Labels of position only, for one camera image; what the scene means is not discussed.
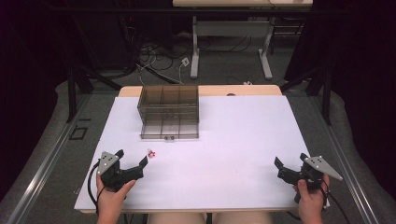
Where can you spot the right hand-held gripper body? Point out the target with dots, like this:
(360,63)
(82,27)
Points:
(306,174)

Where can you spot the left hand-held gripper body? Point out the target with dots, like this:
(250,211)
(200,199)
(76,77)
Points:
(115,175)

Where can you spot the person's left hand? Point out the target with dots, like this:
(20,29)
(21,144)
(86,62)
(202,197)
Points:
(112,199)

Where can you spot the person's right hand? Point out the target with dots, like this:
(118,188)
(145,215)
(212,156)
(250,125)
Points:
(309,199)

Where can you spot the small red white object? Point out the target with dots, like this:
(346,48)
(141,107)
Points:
(151,153)

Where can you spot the transparent grey drawer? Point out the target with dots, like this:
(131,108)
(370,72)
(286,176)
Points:
(169,129)

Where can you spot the white table mat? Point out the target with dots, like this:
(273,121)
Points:
(218,161)

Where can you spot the transparent grey drawer cabinet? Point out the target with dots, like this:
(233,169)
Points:
(168,101)

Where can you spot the person's legs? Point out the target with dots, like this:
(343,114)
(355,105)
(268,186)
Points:
(186,218)

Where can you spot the black metal stand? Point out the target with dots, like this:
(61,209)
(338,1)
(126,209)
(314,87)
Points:
(77,84)
(320,87)

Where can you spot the white power adapter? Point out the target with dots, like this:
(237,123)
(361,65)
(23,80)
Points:
(185,61)

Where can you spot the white-legged desk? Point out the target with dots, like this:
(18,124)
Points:
(230,28)

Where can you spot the metal floor rail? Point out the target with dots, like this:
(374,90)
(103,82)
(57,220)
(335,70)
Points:
(43,161)
(345,161)

